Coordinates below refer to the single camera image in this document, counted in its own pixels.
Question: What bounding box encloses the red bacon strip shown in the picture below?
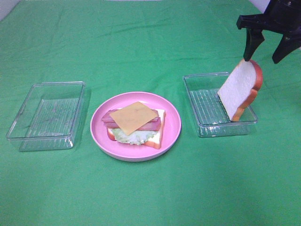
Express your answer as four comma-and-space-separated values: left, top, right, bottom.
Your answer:
101, 108, 165, 123
104, 118, 164, 131

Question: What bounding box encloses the green lettuce leaf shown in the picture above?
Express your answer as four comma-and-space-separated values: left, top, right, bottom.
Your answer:
108, 128, 157, 145

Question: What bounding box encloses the yellow cheese slice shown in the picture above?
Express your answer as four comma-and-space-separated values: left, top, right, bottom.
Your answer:
106, 102, 158, 136

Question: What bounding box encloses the clear left plastic container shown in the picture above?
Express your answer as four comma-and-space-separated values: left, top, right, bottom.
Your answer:
6, 81, 86, 152

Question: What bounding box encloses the white bread slice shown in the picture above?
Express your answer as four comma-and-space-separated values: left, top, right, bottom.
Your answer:
107, 111, 166, 149
217, 60, 263, 121

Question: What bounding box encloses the clear right plastic container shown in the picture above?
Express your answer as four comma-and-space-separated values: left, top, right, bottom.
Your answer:
183, 72, 258, 137

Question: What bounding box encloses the pink round plate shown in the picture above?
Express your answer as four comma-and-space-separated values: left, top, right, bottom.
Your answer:
90, 91, 182, 162

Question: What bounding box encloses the clear plastic container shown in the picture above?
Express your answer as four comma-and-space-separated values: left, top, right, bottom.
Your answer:
6, 81, 86, 152
183, 72, 258, 137

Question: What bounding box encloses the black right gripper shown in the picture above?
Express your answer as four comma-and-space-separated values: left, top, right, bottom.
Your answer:
237, 0, 301, 64

